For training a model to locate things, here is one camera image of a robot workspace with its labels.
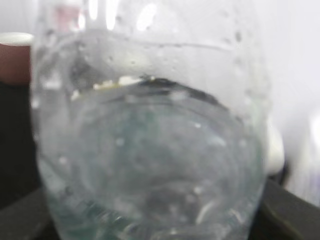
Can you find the clear water bottle green label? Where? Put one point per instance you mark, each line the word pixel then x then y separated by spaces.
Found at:
pixel 150 118

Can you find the brown ceramic mug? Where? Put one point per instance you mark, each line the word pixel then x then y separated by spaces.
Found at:
pixel 15 54

